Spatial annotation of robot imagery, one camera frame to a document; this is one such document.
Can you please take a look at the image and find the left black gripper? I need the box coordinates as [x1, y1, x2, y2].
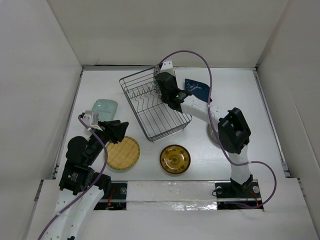
[86, 119, 128, 165]

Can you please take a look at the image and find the round bamboo woven plate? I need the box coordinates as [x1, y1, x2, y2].
[106, 136, 141, 171]

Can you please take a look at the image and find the blue floral round plate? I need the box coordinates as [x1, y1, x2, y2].
[153, 64, 161, 98]

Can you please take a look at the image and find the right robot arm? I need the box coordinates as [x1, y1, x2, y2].
[153, 72, 253, 197]

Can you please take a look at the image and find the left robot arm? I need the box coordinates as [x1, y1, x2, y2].
[42, 120, 129, 240]

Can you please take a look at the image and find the dark blue leaf dish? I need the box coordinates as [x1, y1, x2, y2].
[184, 78, 210, 103]

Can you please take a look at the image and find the light green rectangular plate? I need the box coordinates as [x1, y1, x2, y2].
[91, 99, 118, 122]

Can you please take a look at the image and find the grey deer plate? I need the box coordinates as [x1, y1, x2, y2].
[207, 124, 219, 145]

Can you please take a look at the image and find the gold and black plate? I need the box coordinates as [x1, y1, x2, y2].
[159, 144, 191, 175]

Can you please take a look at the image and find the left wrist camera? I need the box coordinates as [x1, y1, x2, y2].
[82, 110, 99, 127]

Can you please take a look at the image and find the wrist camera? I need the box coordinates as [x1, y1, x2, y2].
[160, 59, 175, 76]
[82, 110, 99, 127]

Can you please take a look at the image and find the grey wire dish rack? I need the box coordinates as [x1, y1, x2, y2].
[119, 67, 192, 142]

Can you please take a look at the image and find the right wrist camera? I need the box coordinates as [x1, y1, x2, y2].
[160, 59, 175, 76]

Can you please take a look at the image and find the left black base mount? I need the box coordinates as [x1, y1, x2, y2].
[94, 181, 128, 211]

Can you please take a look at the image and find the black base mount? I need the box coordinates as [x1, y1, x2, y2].
[211, 181, 263, 210]
[94, 181, 128, 211]

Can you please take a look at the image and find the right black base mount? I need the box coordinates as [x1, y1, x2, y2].
[211, 181, 263, 210]

